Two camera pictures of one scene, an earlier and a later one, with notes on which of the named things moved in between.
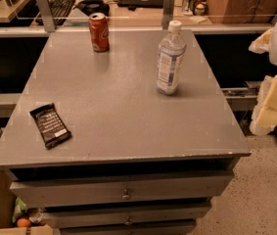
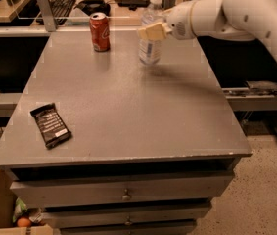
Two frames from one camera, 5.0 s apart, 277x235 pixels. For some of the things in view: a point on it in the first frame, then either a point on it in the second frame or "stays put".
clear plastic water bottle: x=171 y=54 -> x=150 y=51
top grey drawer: x=32 y=193 stays put
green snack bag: x=20 y=207 stays put
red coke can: x=99 y=31 stays put
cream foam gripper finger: x=275 y=99 -> x=154 y=32
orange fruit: x=23 y=222 stays put
